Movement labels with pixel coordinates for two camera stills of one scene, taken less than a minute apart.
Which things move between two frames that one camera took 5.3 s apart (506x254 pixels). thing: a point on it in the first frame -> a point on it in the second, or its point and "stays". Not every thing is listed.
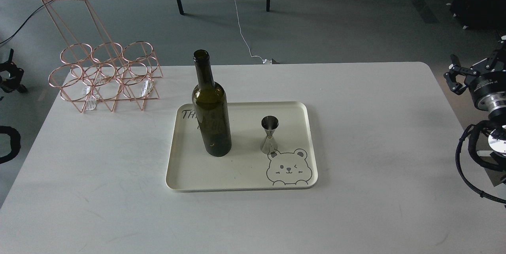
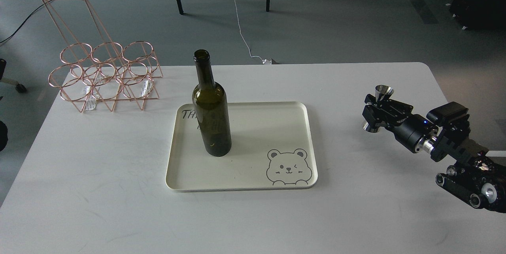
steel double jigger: [269, 146] -> [382, 91]
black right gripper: [486, 81] -> [414, 132]
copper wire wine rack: [92, 66] stays
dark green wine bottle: [210, 102] stays
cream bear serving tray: [246, 167] stays
